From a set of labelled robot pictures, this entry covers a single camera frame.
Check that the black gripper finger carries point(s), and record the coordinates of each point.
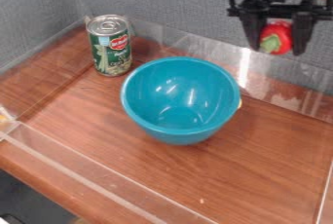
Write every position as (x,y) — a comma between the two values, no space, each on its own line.
(303,25)
(253,23)

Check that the red toy strawberry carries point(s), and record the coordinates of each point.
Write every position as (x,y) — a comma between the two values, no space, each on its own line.
(276,38)

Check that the yellow object behind bowl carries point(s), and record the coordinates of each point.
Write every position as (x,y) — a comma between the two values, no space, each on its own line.
(240,104)

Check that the blue bowl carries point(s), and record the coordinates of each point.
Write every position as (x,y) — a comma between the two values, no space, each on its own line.
(180,98)

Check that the green vegetable can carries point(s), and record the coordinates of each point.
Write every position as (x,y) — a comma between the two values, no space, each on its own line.
(110,44)

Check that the clear acrylic barrier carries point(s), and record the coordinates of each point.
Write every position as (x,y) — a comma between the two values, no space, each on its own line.
(261,172)

